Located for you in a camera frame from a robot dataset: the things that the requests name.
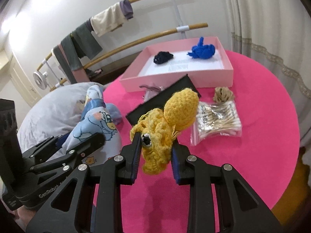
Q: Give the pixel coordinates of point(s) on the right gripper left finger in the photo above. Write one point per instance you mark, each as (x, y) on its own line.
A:
(89, 200)

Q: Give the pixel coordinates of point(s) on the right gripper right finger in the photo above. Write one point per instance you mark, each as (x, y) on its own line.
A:
(220, 195)

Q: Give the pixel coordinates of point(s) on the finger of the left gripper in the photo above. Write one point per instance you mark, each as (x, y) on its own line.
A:
(72, 158)
(46, 149)

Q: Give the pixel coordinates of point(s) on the light blue cartoon cloth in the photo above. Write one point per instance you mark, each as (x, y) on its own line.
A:
(95, 119)

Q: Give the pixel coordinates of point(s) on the small light blue sock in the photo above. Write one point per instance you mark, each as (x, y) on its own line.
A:
(115, 113)

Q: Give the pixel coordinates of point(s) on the clear pouch with mauve strap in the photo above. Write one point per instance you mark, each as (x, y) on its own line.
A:
(150, 91)

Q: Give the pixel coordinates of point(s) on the black pouch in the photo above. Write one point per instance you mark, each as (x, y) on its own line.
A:
(159, 100)

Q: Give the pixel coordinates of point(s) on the bag of cotton swabs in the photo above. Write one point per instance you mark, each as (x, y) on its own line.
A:
(219, 119)

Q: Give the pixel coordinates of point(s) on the beige satin scrunchie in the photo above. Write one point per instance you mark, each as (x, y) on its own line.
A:
(223, 94)

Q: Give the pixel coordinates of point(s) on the grey quilted bedding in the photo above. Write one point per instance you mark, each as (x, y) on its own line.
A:
(57, 113)

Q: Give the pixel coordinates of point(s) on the pink felt table mat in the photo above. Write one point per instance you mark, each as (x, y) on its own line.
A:
(260, 138)

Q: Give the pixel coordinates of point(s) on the grey pink hanging cloth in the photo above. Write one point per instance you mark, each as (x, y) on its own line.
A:
(73, 76)

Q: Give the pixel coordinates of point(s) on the small white fan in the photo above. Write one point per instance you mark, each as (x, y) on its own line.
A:
(40, 79)

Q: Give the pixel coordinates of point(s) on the lower wooden ballet bar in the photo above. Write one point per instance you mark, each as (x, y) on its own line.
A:
(140, 41)

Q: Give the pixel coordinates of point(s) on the dark green towel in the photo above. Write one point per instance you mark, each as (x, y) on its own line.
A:
(80, 43)

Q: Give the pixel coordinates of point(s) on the dark navy scrunchie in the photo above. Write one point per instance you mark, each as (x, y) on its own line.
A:
(162, 57)

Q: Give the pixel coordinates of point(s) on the cream towel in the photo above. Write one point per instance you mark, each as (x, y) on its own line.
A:
(107, 20)

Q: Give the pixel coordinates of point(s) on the pink shallow cardboard box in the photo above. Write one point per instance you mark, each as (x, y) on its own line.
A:
(204, 73)

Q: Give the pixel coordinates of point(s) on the purple cloth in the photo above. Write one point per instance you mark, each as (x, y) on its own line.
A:
(126, 9)

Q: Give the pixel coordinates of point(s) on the blue crochet toy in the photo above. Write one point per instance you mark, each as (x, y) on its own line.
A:
(202, 51)

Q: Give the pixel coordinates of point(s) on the white pleated curtain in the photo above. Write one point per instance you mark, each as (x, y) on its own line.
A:
(276, 33)

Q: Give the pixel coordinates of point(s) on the left white bar stand post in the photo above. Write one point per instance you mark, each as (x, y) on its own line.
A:
(58, 84)

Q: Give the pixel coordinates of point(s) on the white bar stand post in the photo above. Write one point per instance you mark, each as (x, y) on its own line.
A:
(178, 12)
(58, 84)

